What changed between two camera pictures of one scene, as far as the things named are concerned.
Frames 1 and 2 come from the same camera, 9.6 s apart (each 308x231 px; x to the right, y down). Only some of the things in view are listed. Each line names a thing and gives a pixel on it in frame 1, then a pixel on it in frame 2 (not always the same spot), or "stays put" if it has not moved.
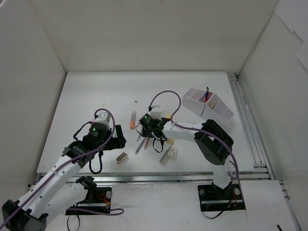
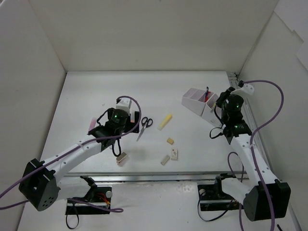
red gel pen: (209, 94) stays put
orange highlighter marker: (132, 124) stays put
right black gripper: (154, 130) → (220, 99)
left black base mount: (98, 198) stays put
